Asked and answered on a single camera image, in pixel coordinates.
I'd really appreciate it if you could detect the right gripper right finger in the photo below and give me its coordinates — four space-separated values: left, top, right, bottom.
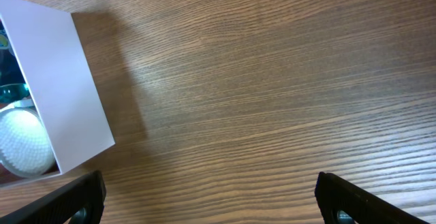
315 172 426 224

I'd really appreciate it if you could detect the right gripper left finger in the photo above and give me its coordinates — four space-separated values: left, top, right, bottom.
1 170 106 224

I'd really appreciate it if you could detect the cotton swab round container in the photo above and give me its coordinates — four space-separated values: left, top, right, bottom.
1 99 56 178

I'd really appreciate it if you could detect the teal mouthwash bottle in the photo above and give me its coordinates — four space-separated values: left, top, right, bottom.
1 22 30 103

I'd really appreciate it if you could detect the pink cardboard box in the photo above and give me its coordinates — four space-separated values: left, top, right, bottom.
1 0 114 187

